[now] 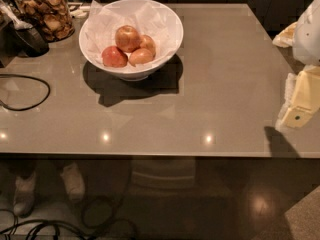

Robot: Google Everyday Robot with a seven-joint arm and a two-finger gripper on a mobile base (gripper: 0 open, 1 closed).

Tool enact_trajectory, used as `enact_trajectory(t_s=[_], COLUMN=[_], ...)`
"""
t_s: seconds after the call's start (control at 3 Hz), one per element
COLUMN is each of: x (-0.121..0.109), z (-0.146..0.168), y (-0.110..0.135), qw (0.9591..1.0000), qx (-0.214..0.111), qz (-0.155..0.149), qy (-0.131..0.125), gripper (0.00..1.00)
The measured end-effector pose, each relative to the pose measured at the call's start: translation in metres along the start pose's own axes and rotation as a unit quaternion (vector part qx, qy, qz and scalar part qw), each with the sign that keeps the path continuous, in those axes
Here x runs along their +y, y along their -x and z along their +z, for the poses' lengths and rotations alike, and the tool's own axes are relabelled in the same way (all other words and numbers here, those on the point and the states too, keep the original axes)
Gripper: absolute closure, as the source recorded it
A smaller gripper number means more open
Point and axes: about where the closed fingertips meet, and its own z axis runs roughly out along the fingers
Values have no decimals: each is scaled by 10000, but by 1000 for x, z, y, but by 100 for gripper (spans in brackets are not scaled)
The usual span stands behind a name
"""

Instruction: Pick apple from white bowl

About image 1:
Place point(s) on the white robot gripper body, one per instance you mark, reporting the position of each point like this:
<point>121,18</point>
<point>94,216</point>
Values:
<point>308,37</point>

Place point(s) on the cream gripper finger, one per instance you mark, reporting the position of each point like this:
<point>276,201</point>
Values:
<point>285,38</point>
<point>302,99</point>

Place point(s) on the red-yellow apple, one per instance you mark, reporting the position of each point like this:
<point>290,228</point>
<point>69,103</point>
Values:
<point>127,38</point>

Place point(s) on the front right yellow-red apple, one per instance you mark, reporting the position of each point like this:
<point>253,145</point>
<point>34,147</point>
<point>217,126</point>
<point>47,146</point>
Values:
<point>140,56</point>

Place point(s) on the front left red apple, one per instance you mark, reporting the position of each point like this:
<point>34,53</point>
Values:
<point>112,56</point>

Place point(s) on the white ceramic bowl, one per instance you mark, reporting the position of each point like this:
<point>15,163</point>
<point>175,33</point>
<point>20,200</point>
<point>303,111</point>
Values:
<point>133,73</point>

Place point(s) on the small white items behind bowl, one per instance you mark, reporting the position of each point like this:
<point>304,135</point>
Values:
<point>78,10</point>

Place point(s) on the white crumpled paper liner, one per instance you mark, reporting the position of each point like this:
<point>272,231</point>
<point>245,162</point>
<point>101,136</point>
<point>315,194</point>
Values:
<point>100,27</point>

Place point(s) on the glass jar of dried chips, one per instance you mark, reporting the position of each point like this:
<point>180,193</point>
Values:
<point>51,16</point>

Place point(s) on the white shoe right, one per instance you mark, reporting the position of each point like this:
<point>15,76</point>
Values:
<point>73,182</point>

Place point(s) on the white shoe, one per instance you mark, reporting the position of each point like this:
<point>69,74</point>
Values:
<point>24,195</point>
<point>73,182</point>

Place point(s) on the black appliance with scoop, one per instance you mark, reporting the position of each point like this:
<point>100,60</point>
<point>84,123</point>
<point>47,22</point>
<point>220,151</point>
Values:
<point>19,37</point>

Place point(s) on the white shoe left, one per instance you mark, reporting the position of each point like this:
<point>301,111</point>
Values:
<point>24,195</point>

